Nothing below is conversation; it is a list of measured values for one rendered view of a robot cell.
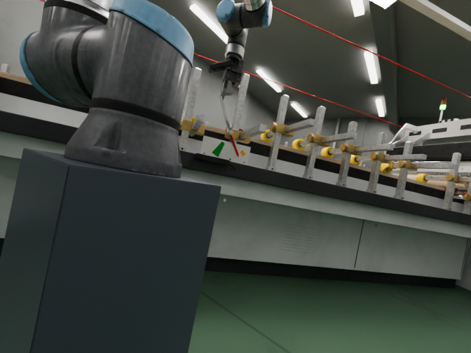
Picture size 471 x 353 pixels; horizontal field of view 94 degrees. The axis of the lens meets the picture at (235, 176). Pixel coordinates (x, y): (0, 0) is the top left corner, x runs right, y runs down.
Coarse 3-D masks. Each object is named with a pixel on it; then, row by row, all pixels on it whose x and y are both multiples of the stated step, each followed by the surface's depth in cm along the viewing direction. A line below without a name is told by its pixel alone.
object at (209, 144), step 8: (208, 144) 113; (216, 144) 114; (224, 144) 116; (232, 144) 117; (200, 152) 112; (208, 152) 113; (224, 152) 116; (232, 152) 117; (248, 152) 119; (232, 160) 117; (240, 160) 118
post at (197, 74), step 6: (198, 72) 111; (198, 78) 111; (192, 84) 110; (198, 84) 111; (192, 90) 110; (192, 96) 110; (192, 102) 111; (186, 108) 110; (192, 108) 111; (186, 114) 110; (192, 114) 111; (186, 132) 110; (186, 138) 111; (180, 144) 110
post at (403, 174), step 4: (408, 144) 154; (412, 144) 153; (404, 148) 155; (408, 148) 153; (412, 148) 154; (404, 152) 155; (408, 152) 153; (408, 160) 153; (400, 168) 156; (404, 168) 153; (400, 172) 155; (404, 172) 153; (400, 176) 154; (404, 176) 153; (400, 180) 154; (404, 180) 153; (400, 184) 153; (404, 184) 153; (396, 188) 156; (400, 188) 153; (404, 188) 153; (396, 192) 155; (400, 192) 153
